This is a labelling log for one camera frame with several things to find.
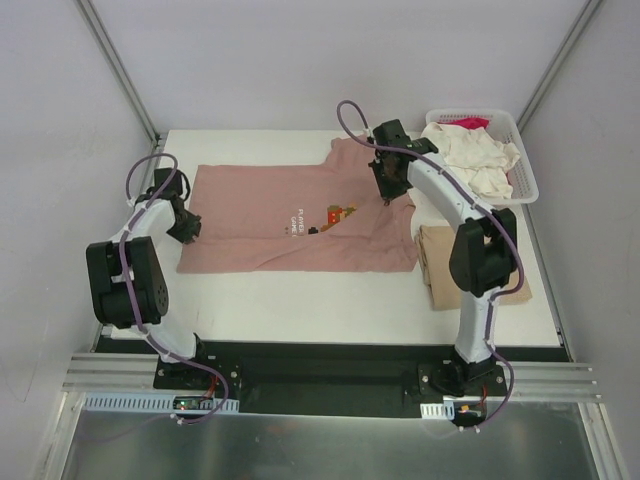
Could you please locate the white cable duct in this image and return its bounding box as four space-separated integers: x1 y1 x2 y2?
420 400 455 421
84 393 240 415

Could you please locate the folded beige t shirt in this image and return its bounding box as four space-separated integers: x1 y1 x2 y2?
414 224 532 312

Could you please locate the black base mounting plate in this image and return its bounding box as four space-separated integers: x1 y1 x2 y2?
153 341 512 418

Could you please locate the pink printed t shirt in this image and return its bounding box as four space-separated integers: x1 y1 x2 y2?
177 138 417 274

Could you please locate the cream crumpled t shirt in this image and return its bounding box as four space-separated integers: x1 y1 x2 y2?
422 122 521 200

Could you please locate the white plastic laundry basket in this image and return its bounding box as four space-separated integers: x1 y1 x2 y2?
425 108 539 205

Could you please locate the left white cable duct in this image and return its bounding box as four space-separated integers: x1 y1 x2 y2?
84 393 240 415

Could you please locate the right white cable duct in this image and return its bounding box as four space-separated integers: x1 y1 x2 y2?
420 400 455 421

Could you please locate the right aluminium frame post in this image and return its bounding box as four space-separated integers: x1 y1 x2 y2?
516 0 606 132

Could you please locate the aluminium frame post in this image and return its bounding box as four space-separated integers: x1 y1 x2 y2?
516 0 606 132
73 0 163 147

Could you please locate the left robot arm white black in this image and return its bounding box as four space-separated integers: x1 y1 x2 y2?
86 194 212 389

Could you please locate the magenta t shirt in basket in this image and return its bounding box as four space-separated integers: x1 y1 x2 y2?
441 117 490 130

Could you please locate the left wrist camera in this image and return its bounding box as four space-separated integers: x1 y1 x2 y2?
152 168 191 200

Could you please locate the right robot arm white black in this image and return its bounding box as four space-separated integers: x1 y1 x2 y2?
366 137 523 397

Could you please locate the aluminium front rail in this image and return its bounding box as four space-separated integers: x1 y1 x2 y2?
61 353 604 403

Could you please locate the left aluminium frame post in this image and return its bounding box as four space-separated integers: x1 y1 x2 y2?
73 0 163 147

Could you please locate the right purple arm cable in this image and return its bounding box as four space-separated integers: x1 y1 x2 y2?
336 101 526 436

